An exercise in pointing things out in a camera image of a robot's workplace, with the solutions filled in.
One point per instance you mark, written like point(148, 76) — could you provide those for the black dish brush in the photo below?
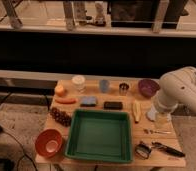
point(143, 150)

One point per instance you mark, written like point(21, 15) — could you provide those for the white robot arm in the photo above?
point(178, 86)

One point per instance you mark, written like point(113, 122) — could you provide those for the light blue cup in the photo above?
point(104, 85)

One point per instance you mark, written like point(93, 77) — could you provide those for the white lidded cup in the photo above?
point(79, 82)

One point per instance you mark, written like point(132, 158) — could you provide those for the blue sponge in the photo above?
point(88, 101)

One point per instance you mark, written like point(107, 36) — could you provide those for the black rectangular block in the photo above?
point(113, 105)

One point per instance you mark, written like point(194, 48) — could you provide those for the orange carrot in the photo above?
point(65, 100)

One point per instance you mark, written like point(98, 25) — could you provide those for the small orange fruit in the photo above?
point(59, 90)

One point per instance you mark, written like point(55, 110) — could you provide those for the yellow banana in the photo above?
point(137, 111)

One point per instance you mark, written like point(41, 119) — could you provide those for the bunch of dark grapes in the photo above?
point(60, 117)

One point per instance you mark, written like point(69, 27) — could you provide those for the green plastic tray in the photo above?
point(100, 136)

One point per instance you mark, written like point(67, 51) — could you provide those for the purple bowl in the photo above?
point(148, 87)

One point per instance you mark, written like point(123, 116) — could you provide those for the grey blue cloth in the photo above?
point(151, 114)

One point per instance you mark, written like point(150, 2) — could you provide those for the small metal fork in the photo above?
point(148, 131)

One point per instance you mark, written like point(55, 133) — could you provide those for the orange plastic bowl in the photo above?
point(48, 143)

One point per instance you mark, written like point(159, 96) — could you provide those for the black handled tool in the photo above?
point(167, 149)

